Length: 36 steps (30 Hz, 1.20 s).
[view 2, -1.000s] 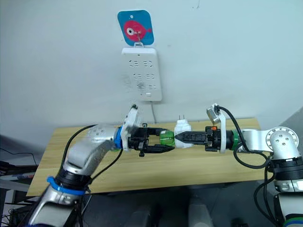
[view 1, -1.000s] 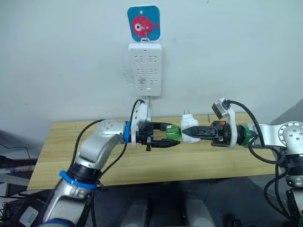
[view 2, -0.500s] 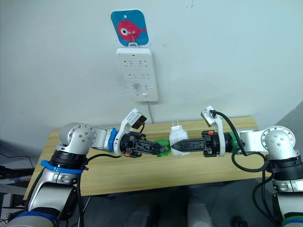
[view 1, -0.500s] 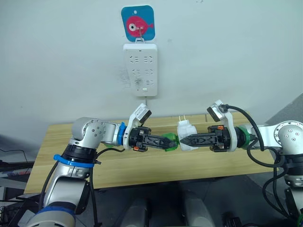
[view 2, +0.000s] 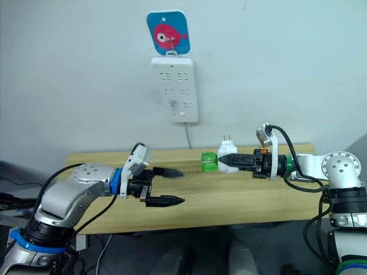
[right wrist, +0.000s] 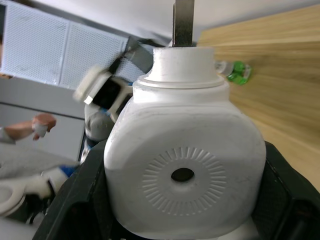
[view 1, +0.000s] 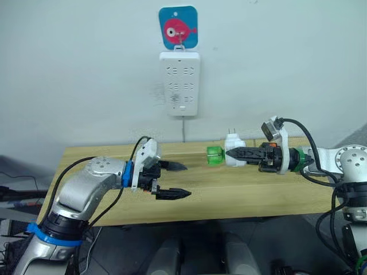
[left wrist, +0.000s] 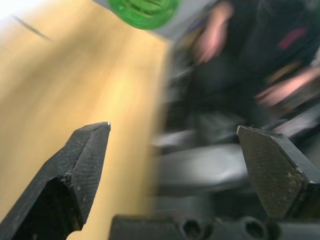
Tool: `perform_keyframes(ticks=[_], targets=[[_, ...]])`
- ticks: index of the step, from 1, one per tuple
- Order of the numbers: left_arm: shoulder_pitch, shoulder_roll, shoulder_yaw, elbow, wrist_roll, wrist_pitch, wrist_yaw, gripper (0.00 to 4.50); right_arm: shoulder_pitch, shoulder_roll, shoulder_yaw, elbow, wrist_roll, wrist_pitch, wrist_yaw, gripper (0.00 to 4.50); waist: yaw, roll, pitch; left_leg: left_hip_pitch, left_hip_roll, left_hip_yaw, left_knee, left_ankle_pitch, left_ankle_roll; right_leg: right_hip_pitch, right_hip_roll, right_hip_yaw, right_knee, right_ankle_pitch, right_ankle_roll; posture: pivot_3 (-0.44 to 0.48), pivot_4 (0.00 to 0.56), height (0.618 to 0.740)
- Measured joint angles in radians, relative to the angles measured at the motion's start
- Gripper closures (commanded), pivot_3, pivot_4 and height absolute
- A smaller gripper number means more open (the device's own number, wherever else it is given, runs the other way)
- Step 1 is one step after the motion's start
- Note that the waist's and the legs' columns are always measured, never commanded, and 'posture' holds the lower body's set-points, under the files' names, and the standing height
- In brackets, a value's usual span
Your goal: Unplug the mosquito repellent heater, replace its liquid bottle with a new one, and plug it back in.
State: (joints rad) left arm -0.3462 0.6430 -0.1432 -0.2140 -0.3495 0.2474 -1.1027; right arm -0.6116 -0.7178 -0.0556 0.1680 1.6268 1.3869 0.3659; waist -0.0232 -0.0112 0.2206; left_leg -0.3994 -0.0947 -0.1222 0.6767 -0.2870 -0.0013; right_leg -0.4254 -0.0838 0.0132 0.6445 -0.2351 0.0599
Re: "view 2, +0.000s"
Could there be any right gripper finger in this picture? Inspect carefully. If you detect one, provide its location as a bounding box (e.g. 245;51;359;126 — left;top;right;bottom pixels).
217;153;256;170

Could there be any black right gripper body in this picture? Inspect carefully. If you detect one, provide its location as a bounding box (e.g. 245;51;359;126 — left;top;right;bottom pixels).
252;148;274;179

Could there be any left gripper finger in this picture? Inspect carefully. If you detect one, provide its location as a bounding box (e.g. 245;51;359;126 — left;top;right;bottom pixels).
145;195;186;209
153;166;185;178

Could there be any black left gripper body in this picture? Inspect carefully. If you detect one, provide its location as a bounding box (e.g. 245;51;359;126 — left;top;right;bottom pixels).
127;168;155;203

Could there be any white mosquito repellent heater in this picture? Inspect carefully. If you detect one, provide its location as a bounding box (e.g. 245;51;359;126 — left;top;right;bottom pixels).
217;133;239;175

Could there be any green liquid bottle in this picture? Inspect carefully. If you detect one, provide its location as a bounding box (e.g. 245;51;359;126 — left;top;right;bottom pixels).
200;152;220;173

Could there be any dark rounded shape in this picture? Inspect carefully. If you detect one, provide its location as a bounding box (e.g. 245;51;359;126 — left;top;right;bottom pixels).
228;237;255;275
158;242;192;275

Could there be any white power strip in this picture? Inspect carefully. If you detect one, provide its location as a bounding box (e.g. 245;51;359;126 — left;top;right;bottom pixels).
150;50;200;124

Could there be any dark floor clutter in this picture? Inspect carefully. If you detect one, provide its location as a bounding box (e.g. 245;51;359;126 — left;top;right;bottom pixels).
0;160;44;230

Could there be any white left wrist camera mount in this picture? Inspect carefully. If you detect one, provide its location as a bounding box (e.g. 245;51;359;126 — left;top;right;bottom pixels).
119;144;150;201

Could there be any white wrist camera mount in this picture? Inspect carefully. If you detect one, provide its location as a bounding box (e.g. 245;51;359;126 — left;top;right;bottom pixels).
256;122;280;182
119;144;150;201

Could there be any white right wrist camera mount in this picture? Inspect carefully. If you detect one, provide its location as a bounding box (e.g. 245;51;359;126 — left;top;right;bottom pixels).
256;122;280;182

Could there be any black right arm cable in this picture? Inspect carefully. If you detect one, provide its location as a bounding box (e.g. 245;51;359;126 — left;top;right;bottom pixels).
266;124;342;273

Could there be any grey power strip cable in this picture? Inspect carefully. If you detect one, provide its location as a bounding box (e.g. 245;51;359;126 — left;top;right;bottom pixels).
183;122;193;150

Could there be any thin white cable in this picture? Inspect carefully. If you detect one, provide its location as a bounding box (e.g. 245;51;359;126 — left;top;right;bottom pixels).
96;234;113;275

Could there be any blue fish wall hook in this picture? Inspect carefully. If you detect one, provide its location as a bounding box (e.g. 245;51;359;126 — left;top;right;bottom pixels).
146;10;192;56

